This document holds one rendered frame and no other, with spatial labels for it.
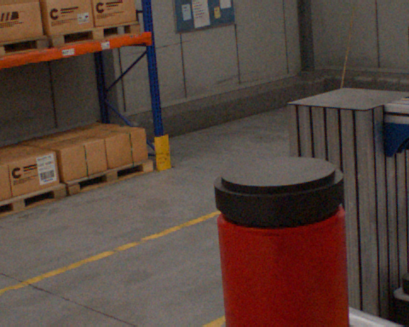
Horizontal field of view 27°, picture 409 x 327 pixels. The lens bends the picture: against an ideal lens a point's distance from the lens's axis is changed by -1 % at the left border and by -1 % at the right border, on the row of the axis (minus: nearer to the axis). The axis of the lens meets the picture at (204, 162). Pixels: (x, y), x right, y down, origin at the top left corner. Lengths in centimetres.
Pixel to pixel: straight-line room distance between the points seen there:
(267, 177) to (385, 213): 192
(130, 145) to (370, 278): 784
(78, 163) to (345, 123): 757
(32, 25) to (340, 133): 716
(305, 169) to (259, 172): 2
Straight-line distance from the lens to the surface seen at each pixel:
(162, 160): 1015
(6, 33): 900
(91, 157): 969
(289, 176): 33
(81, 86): 1112
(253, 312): 33
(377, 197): 220
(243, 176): 33
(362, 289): 227
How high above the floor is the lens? 242
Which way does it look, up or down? 13 degrees down
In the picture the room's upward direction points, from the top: 5 degrees counter-clockwise
